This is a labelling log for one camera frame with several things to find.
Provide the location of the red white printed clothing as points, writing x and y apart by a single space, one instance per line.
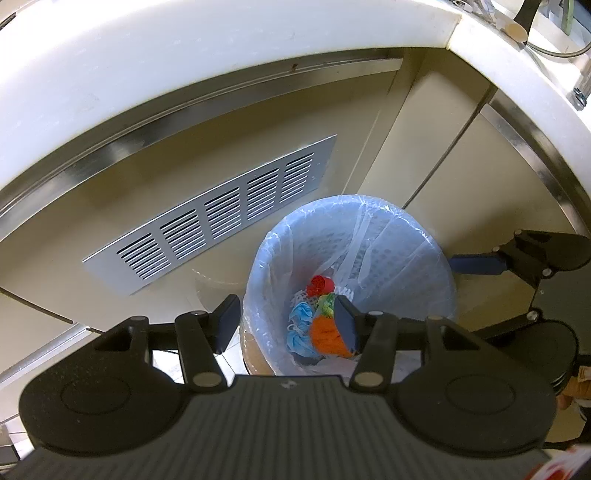
563 464

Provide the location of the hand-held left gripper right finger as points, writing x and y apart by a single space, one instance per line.
346 325

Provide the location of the orange plastic bag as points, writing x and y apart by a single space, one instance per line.
325 337

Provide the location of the silver cabinet vent grille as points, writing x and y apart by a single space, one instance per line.
207 217

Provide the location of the garlic clove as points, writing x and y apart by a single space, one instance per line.
513 28

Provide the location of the mesh wastebasket with blue liner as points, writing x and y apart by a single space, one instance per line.
406 277

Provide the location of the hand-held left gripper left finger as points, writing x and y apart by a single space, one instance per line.
227 325

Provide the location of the green yellow wrapper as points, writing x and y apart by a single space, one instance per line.
325 307

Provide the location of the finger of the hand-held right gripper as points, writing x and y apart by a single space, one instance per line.
512 325
478 264

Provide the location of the white foam fruit net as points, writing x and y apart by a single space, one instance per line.
302 295

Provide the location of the blue face mask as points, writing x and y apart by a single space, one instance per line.
300 330

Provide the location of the glass pot lid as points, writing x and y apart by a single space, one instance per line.
549 32

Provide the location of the beige kitchen cabinet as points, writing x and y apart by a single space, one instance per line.
415 138

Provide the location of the person's right hand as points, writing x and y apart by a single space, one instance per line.
570 397

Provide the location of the red plastic cap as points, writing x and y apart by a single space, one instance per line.
318 285

